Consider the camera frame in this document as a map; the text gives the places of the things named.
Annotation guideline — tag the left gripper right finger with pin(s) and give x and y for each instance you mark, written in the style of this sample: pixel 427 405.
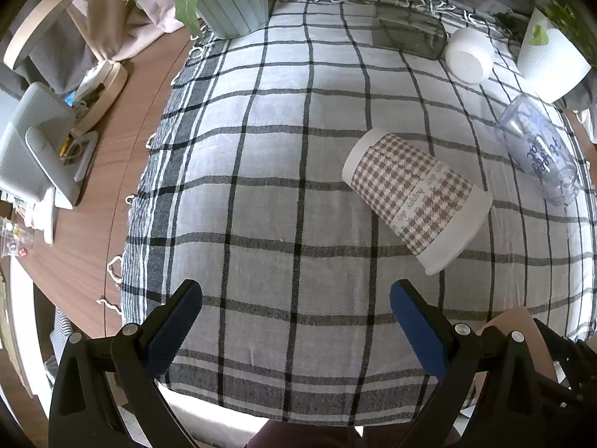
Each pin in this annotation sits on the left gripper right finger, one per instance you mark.
pixel 508 412

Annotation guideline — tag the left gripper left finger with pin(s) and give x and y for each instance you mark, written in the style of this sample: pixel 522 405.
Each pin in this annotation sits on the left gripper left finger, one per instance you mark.
pixel 84 412

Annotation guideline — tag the plain pink paper cup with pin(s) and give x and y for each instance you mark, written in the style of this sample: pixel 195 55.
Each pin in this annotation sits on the plain pink paper cup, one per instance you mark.
pixel 519 322

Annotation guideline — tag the houndstooth patterned paper cup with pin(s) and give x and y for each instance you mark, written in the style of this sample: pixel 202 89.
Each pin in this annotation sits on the houndstooth patterned paper cup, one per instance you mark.
pixel 434 210

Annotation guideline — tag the clear cup blue lettering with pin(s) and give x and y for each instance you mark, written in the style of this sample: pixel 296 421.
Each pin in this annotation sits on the clear cup blue lettering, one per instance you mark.
pixel 533 143

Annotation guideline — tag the white plastic cup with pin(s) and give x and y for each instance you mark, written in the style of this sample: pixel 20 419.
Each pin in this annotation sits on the white plastic cup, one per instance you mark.
pixel 469 56

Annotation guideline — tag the white desk fan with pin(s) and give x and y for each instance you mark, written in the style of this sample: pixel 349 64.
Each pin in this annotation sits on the white desk fan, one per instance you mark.
pixel 30 149

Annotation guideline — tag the checkered black white tablecloth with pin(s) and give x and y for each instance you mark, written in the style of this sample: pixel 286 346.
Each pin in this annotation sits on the checkered black white tablecloth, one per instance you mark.
pixel 243 193

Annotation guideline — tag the round wooden tray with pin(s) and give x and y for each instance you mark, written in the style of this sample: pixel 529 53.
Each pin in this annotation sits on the round wooden tray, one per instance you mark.
pixel 95 95

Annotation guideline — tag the white plant pot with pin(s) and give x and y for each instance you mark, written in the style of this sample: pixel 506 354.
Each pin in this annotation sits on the white plant pot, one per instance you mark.
pixel 549 61

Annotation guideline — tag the beige wooden chair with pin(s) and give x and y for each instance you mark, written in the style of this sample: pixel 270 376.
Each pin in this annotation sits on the beige wooden chair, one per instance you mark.
pixel 36 24

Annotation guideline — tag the dark transparent square container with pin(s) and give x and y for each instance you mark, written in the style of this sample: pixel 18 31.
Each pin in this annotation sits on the dark transparent square container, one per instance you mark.
pixel 408 31

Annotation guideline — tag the green potted plant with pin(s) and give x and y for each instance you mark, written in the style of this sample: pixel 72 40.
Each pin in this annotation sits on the green potted plant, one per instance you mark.
pixel 575 20

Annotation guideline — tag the blue ribbed flower vase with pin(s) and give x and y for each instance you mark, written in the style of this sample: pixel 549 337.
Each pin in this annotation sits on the blue ribbed flower vase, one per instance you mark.
pixel 233 18

